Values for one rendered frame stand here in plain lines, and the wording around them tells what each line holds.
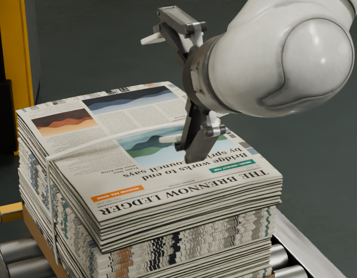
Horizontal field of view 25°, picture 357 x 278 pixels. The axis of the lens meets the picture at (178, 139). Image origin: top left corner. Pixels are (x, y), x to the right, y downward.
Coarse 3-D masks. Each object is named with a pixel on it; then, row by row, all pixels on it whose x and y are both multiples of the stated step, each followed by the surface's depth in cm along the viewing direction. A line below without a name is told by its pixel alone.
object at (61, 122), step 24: (96, 96) 137; (120, 96) 137; (144, 96) 137; (168, 96) 137; (24, 120) 128; (48, 120) 128; (72, 120) 128; (96, 120) 129; (120, 120) 129; (144, 120) 129; (168, 120) 129; (24, 144) 133; (48, 144) 122; (24, 168) 135; (24, 192) 137; (48, 240) 130
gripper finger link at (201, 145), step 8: (208, 128) 95; (224, 128) 96; (200, 136) 97; (208, 136) 95; (216, 136) 97; (192, 144) 100; (200, 144) 98; (208, 144) 99; (192, 152) 100; (200, 152) 101; (208, 152) 102; (192, 160) 102
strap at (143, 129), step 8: (144, 128) 124; (152, 128) 124; (160, 128) 124; (112, 136) 121; (120, 136) 121; (88, 144) 120; (96, 144) 120; (64, 152) 119; (72, 152) 119; (48, 160) 117
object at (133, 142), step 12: (180, 120) 129; (144, 132) 125; (156, 132) 125; (168, 132) 125; (180, 132) 125; (72, 144) 122; (108, 144) 122; (120, 144) 122; (132, 144) 122; (144, 144) 122; (156, 144) 122; (72, 156) 119; (84, 156) 119; (96, 156) 119; (108, 156) 119; (60, 180) 117; (60, 192) 119; (60, 204) 119; (48, 216) 125; (60, 216) 120; (60, 228) 121; (60, 240) 122; (60, 252) 123
